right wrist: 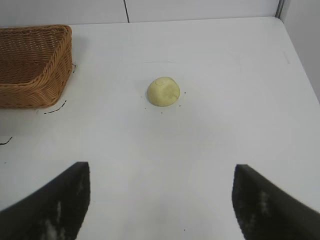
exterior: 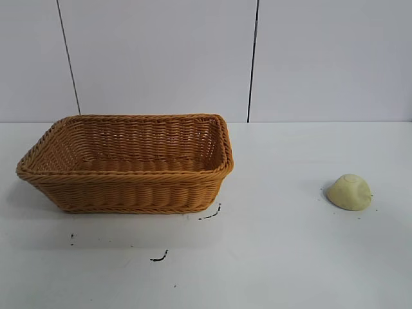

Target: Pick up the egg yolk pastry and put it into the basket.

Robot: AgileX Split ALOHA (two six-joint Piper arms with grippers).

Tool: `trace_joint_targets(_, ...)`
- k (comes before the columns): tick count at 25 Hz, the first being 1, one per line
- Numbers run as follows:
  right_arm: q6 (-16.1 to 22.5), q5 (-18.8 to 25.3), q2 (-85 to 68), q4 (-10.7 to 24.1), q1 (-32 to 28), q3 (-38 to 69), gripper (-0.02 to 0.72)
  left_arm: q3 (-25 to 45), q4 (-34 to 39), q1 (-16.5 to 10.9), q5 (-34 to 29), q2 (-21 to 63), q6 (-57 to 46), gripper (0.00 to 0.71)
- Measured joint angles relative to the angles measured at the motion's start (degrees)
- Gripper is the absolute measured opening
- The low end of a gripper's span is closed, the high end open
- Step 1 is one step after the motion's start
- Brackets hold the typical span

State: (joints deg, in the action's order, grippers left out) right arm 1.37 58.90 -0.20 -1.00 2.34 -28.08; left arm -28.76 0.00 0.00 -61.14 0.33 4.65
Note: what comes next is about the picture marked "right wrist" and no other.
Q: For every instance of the brown woven wicker basket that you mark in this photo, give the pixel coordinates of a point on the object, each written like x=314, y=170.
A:
x=30, y=67

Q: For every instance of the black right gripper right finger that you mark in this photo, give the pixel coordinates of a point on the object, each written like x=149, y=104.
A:
x=270, y=207

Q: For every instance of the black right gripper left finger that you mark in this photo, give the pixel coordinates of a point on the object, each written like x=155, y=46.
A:
x=50, y=202

